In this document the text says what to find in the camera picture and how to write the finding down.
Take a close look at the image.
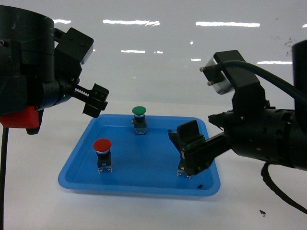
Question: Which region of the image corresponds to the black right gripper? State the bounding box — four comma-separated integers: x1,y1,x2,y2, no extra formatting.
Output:
168,83,294,175

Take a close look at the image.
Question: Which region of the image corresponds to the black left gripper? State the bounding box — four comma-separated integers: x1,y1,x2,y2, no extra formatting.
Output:
35,47,109,118

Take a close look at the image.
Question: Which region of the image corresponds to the yellow mushroom push button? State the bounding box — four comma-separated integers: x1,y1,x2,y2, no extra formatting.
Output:
177,159,191,179

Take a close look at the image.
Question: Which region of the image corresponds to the red mushroom push button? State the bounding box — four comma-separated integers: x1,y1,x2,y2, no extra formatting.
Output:
93,138,112,173

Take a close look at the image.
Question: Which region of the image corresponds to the blue plastic tray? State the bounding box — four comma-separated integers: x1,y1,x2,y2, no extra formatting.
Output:
58,115,221,196

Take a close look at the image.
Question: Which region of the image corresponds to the green mushroom push button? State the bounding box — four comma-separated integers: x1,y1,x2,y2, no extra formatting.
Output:
132,106,147,135

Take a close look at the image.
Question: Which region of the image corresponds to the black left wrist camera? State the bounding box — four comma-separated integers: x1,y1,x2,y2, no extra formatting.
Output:
54,28,94,65

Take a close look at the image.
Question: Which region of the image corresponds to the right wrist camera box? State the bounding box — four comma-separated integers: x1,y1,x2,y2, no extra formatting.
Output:
200,50,260,95

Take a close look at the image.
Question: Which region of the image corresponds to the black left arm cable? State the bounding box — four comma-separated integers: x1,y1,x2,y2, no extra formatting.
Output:
0,126,9,230

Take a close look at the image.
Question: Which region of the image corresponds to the black right camera cable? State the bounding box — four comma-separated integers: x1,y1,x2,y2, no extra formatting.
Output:
215,59,307,113

